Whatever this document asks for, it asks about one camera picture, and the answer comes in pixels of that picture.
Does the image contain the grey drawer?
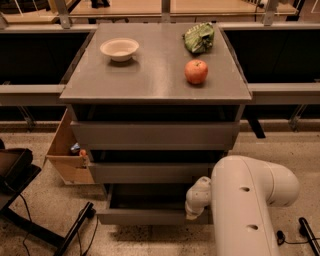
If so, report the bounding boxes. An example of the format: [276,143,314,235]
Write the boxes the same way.
[89,163,214,184]
[97,183,212,225]
[71,121,239,150]

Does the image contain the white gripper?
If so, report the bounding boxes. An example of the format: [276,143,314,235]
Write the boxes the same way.
[185,176,211,220]

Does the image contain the grey top drawer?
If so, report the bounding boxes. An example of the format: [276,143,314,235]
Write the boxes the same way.
[71,121,239,150]

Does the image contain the grey drawer cabinet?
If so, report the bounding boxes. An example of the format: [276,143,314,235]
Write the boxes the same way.
[59,22,253,188]

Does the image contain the black floor cable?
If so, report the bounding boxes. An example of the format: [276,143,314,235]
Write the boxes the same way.
[275,229,320,246]

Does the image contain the grey bottom drawer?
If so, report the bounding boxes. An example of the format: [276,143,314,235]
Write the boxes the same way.
[97,183,212,225]

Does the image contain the grey middle drawer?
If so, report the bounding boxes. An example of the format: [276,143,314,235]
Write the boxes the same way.
[89,163,214,184]

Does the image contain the white bowl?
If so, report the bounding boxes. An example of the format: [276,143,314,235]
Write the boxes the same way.
[100,38,139,62]

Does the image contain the green crumpled chip bag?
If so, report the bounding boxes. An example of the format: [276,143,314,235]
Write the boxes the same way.
[182,22,214,54]

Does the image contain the black stand leg right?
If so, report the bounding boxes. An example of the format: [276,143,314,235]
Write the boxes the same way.
[298,217,320,256]

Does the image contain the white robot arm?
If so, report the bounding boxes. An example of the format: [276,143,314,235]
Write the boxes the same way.
[185,155,300,256]

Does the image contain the red apple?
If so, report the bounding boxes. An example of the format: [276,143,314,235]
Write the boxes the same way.
[184,59,208,85]

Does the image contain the cardboard box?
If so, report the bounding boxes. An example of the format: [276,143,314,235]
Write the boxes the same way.
[46,111,94,185]

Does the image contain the blue item in box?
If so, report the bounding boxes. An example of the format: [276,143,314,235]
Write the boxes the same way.
[70,143,80,155]

